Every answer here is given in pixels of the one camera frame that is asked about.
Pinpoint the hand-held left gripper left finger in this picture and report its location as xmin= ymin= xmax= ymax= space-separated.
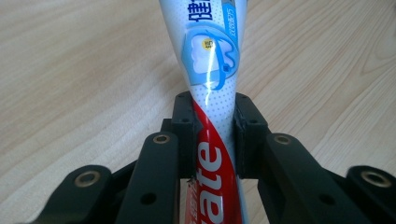
xmin=114 ymin=91 xmax=204 ymax=224

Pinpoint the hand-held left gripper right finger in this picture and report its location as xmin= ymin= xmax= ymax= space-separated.
xmin=233 ymin=91 xmax=372 ymax=224

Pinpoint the white red toothpaste tube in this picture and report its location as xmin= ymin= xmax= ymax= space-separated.
xmin=158 ymin=0 xmax=250 ymax=224

